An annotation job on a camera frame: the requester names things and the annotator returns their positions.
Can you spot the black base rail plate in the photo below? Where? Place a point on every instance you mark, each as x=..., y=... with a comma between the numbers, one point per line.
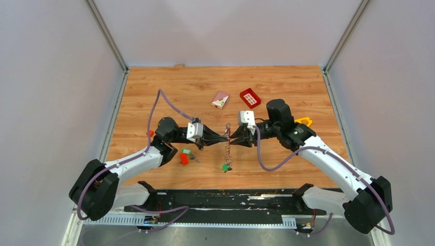
x=229, y=206

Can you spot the red toy brick block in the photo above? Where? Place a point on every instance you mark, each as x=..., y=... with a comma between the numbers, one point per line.
x=250, y=98

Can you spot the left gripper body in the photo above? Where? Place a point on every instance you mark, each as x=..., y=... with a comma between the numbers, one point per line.
x=199, y=143

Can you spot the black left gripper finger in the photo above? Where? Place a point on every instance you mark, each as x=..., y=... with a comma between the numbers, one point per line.
x=210, y=134
x=211, y=140

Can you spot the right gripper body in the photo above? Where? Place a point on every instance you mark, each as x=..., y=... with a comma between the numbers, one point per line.
x=254, y=137

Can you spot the yellow toy piece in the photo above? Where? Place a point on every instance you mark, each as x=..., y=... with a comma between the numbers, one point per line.
x=304, y=120

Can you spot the small red block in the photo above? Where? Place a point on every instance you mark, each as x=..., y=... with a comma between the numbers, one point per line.
x=184, y=159

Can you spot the loose green key tag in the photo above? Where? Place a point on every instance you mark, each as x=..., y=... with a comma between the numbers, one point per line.
x=186, y=151

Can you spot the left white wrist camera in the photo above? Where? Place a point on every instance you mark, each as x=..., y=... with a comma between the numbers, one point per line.
x=194, y=130

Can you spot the green key tag on holder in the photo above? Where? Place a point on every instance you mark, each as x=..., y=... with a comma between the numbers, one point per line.
x=226, y=168

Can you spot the playing card box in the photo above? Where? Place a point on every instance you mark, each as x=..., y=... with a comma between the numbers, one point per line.
x=220, y=100

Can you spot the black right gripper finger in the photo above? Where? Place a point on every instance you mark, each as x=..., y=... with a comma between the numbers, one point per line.
x=245, y=142
x=239, y=132

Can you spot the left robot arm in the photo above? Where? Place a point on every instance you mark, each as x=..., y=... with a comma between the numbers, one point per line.
x=100, y=186

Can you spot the silver key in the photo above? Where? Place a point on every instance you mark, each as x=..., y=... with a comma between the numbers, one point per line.
x=193, y=157

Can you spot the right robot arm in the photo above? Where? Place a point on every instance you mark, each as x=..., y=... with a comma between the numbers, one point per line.
x=363, y=200

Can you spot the small orange object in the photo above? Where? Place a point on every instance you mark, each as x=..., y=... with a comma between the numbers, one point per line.
x=150, y=133

